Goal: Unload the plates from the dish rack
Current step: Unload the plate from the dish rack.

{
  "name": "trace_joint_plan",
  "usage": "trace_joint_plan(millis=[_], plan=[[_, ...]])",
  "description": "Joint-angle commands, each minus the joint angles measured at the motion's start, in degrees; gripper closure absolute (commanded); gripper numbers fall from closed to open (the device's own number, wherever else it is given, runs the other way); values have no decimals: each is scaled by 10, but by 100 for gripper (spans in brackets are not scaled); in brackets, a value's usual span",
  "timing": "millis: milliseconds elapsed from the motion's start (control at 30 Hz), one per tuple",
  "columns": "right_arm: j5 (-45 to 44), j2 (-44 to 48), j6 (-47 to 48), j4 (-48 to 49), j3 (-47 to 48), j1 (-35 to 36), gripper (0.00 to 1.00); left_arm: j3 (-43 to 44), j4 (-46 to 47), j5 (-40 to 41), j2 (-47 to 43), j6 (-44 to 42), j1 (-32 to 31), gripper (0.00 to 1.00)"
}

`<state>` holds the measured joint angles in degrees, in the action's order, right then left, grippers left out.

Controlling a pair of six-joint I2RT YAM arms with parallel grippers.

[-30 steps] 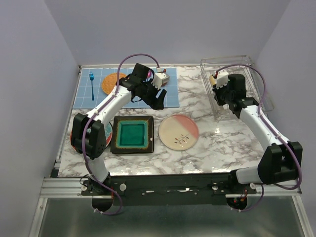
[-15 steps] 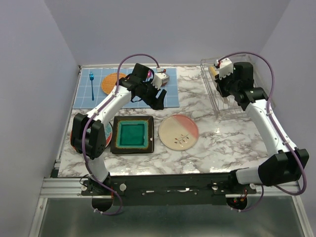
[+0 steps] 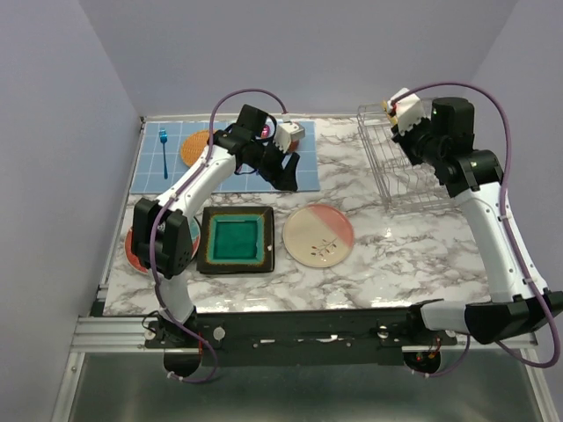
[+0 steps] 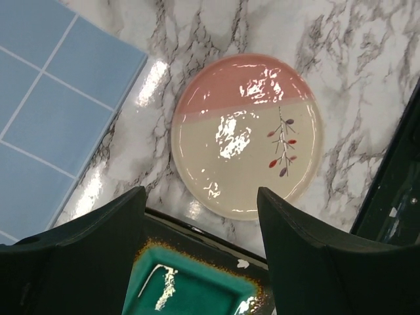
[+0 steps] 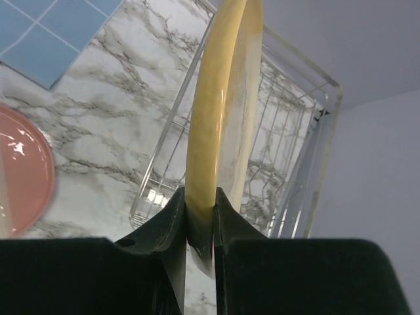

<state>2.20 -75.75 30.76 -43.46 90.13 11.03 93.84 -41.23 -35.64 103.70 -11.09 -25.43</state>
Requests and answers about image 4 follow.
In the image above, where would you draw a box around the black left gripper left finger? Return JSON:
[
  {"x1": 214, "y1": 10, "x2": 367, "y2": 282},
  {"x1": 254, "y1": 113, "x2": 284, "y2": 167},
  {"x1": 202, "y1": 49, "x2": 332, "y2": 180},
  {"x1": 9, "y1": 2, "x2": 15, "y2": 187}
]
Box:
[{"x1": 1, "y1": 186, "x2": 146, "y2": 314}]

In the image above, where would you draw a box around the blue grid placemat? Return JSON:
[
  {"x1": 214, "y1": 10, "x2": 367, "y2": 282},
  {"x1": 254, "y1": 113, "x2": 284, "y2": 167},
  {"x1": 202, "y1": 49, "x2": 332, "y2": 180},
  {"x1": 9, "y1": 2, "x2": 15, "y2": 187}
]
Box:
[{"x1": 1, "y1": 1, "x2": 147, "y2": 245}]

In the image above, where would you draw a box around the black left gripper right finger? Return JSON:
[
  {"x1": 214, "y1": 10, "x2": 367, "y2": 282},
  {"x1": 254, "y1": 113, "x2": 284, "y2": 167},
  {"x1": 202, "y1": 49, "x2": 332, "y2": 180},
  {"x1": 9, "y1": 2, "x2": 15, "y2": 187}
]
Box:
[{"x1": 257, "y1": 187, "x2": 419, "y2": 314}]

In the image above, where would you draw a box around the brown rimmed plate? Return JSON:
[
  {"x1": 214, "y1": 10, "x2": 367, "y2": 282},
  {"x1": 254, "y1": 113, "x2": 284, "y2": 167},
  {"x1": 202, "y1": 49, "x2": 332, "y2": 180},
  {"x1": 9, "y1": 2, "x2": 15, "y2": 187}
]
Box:
[{"x1": 171, "y1": 54, "x2": 323, "y2": 221}]

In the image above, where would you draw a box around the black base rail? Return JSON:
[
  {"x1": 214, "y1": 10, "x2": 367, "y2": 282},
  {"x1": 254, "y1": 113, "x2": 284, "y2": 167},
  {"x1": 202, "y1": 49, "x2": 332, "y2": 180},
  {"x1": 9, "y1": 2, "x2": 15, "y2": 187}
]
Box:
[{"x1": 350, "y1": 84, "x2": 420, "y2": 246}]

